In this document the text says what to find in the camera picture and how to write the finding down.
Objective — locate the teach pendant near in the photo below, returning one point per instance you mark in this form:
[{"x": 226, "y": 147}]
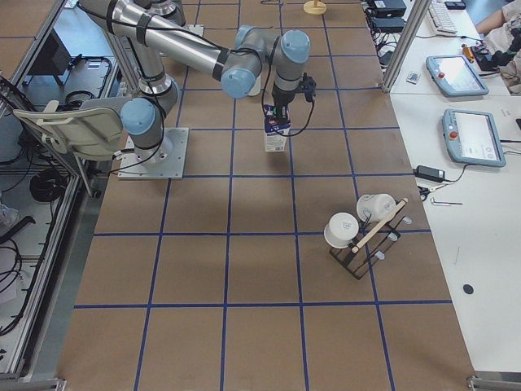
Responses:
[{"x": 472, "y": 138}]

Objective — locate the white mug on rack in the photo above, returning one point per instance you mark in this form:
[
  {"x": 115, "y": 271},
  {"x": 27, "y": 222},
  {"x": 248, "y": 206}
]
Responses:
[
  {"x": 341, "y": 229},
  {"x": 375, "y": 207}
]

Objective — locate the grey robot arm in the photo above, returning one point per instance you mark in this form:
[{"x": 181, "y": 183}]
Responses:
[{"x": 157, "y": 28}]

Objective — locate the white keyboard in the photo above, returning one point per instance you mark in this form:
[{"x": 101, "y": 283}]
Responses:
[{"x": 440, "y": 20}]

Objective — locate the blue white milk carton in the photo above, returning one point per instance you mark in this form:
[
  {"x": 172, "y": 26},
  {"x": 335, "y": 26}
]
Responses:
[{"x": 276, "y": 130}]

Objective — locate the white HOME mug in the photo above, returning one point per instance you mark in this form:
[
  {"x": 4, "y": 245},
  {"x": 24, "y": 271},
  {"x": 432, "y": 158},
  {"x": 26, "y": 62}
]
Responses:
[{"x": 256, "y": 89}]

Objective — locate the black round cap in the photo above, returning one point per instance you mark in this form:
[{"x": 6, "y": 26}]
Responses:
[{"x": 468, "y": 289}]

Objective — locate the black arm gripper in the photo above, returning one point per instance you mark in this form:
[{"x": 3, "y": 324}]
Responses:
[{"x": 280, "y": 99}]

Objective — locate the beige wooden stand base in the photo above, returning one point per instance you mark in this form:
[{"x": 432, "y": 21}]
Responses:
[{"x": 315, "y": 7}]

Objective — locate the allen key on desk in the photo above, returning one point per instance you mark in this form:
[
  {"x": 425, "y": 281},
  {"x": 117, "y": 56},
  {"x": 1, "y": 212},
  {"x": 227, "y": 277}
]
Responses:
[{"x": 443, "y": 203}]

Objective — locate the black wire mug rack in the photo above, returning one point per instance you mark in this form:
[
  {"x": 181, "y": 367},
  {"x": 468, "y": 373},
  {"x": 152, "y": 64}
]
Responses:
[{"x": 366, "y": 250}]

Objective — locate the white mug on rack rear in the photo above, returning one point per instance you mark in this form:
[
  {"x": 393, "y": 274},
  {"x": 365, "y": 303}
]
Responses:
[{"x": 375, "y": 207}]

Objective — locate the aluminium frame post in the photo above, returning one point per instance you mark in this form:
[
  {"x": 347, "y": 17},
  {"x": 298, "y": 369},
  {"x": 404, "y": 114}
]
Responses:
[{"x": 415, "y": 18}]

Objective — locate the white mug on rack front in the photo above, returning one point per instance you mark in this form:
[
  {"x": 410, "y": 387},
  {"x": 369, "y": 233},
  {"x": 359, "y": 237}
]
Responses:
[{"x": 341, "y": 229}]

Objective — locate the teach pendant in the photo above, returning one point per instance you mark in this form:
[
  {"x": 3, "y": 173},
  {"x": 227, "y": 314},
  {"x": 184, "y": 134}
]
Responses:
[
  {"x": 455, "y": 76},
  {"x": 472, "y": 138}
]

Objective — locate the black power adapter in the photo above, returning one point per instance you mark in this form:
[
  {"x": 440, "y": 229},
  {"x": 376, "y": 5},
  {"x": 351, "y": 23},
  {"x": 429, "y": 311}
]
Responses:
[{"x": 429, "y": 173}]

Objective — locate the grey plastic chair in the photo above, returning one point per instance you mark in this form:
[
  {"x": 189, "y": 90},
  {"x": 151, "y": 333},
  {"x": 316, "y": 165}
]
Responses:
[{"x": 92, "y": 132}]

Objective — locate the teach pendant far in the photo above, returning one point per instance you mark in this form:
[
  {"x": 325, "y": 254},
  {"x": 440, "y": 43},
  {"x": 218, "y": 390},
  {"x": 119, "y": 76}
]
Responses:
[{"x": 455, "y": 76}]

